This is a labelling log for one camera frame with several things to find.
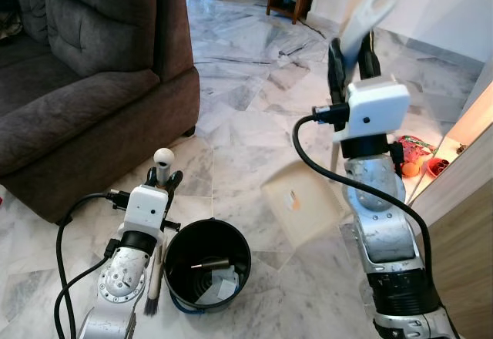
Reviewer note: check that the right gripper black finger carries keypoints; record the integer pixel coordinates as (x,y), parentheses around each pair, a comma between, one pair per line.
(337,54)
(371,50)

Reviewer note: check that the beige broom with white knob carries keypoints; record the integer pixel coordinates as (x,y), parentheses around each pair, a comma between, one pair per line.
(164,158)

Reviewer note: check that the brown tube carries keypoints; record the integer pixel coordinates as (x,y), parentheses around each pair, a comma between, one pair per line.
(212,263)

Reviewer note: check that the clear plastic packaging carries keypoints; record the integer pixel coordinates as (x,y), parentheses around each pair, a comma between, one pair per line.
(223,286)

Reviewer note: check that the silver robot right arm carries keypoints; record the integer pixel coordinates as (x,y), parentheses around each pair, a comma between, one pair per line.
(385,223)

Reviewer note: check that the black plastic bucket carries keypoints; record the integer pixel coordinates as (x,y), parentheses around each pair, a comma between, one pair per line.
(185,246)

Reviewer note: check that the red bag of oranges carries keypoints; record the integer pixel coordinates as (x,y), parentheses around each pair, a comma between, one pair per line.
(412,158)

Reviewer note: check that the dark grey fabric sofa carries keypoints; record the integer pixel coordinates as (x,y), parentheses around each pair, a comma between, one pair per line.
(77,85)

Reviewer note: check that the small red bowl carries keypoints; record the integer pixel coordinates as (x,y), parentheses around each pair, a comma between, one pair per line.
(437,168)

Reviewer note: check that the light wooden panel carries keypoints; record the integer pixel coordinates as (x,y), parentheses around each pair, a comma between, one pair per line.
(462,262)

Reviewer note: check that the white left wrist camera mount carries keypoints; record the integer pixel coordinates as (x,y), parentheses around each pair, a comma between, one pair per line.
(146,209)

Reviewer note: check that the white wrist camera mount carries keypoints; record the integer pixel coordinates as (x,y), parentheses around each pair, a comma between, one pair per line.
(377,108)
(146,209)

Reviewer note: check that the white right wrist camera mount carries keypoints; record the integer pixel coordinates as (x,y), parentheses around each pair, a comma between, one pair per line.
(377,108)

